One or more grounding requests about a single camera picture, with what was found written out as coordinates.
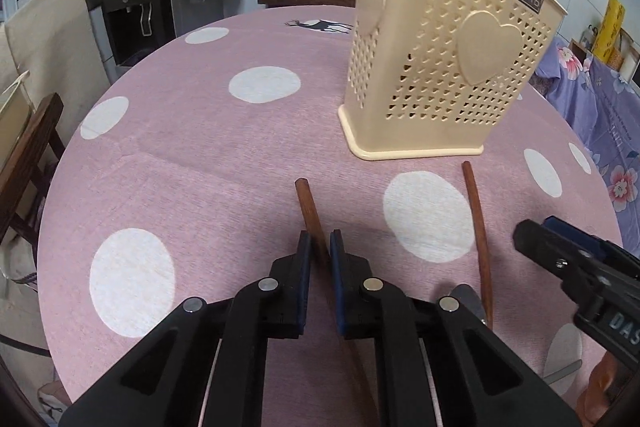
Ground brown wooden chopstick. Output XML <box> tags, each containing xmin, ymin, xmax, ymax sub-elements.
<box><xmin>295</xmin><ymin>178</ymin><xmax>380</xmax><ymax>426</ymax></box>
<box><xmin>462</xmin><ymin>160</ymin><xmax>494</xmax><ymax>329</ymax></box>

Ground right hand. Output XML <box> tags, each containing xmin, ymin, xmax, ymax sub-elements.
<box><xmin>576</xmin><ymin>352</ymin><xmax>631</xmax><ymax>427</ymax></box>

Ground steel spoon on table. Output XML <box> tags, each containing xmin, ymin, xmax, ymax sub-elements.
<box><xmin>450</xmin><ymin>284</ymin><xmax>488</xmax><ymax>325</ymax></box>

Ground purple floral cloth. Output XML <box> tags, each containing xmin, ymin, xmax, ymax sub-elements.
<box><xmin>530</xmin><ymin>37</ymin><xmax>639</xmax><ymax>255</ymax></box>

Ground pink polka dot tablecloth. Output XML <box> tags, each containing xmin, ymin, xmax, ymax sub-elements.
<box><xmin>38</xmin><ymin>6</ymin><xmax>620</xmax><ymax>402</ymax></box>

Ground white microwave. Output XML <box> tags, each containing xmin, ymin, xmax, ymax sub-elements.
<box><xmin>626</xmin><ymin>46</ymin><xmax>639</xmax><ymax>91</ymax></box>

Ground yellow foil roll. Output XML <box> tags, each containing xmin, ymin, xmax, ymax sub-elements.
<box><xmin>591</xmin><ymin>0</ymin><xmax>626</xmax><ymax>68</ymax></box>

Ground wooden stool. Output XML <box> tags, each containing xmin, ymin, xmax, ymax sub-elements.
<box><xmin>1</xmin><ymin>93</ymin><xmax>65</xmax><ymax>249</ymax></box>

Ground cream plastic utensil holder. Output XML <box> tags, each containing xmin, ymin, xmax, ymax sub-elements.
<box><xmin>338</xmin><ymin>0</ymin><xmax>565</xmax><ymax>160</ymax></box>

